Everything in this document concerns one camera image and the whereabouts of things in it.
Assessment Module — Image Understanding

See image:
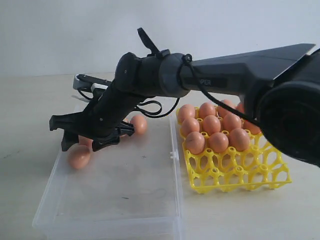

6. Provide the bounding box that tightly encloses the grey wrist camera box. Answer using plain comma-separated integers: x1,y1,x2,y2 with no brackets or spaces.
72,74,112,92

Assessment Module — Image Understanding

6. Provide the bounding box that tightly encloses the yellow plastic egg tray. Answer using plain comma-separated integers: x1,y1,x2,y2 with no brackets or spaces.
174,104,293,194

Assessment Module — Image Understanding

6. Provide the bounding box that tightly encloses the clear plastic bin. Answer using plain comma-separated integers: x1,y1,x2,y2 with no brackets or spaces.
32,113,185,240

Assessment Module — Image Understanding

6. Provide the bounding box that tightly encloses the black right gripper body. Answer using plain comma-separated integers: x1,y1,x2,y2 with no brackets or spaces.
49,84,137,140

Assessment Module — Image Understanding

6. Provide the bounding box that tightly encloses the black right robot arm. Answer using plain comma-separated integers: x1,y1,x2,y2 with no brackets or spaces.
49,43,320,166

